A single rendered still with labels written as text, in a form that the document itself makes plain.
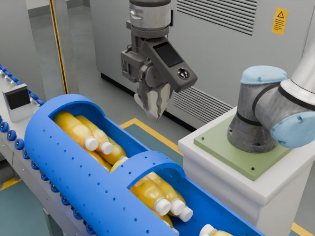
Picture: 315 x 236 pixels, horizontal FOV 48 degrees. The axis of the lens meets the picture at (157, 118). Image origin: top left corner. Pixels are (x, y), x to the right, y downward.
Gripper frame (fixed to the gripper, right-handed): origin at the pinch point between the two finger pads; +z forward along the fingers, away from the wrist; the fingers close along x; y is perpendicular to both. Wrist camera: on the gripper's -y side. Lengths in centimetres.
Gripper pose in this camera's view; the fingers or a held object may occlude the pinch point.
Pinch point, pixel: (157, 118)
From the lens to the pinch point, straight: 76.2
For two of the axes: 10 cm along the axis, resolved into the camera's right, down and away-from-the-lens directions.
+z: 0.0, 8.2, 5.7
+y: -6.6, -4.3, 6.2
